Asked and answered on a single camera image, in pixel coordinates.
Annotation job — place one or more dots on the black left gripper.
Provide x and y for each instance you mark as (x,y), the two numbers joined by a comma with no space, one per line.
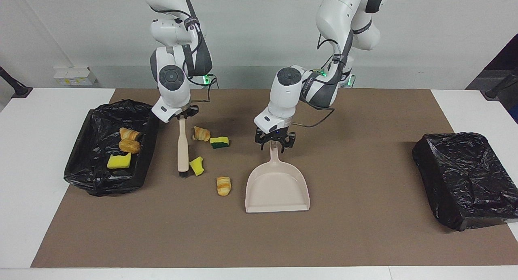
(275,133)

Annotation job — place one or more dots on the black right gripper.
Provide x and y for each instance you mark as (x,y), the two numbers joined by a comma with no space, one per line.
(188,112)

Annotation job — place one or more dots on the curled croissant piece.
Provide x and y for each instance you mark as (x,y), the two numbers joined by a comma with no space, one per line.
(201,134)

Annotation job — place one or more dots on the beige plastic dustpan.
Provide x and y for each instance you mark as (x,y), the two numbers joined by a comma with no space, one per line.
(277,187)

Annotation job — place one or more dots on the yellow green sponge piece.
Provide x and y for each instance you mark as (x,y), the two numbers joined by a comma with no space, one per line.
(219,142)

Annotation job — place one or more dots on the small yellow sponge piece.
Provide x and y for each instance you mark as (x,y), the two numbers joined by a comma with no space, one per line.
(197,166)

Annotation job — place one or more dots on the long flaky croissant piece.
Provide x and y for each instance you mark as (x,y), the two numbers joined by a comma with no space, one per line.
(129,133)

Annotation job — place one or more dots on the short stubby croissant piece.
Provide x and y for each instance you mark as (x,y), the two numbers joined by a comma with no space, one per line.
(223,186)

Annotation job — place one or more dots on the brown bread roll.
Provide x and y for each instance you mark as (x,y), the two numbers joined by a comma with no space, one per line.
(129,146)

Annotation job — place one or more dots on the large yellow sponge piece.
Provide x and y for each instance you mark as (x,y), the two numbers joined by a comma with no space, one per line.
(118,162)

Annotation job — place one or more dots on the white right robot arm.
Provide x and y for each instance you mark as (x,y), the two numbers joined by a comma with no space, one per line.
(177,97)

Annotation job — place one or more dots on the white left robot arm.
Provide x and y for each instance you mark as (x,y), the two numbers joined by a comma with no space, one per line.
(283,100)

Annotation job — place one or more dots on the black bag-lined trash bin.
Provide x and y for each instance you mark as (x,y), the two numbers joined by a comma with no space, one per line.
(97,130)

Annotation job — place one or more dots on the empty black bag-lined bin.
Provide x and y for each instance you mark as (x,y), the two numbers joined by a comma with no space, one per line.
(461,174)

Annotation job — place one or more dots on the brown paper table mat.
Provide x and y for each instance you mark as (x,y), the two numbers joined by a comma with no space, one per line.
(344,231)

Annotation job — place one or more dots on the white wall socket box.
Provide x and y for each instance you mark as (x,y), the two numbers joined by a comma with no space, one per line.
(75,76)

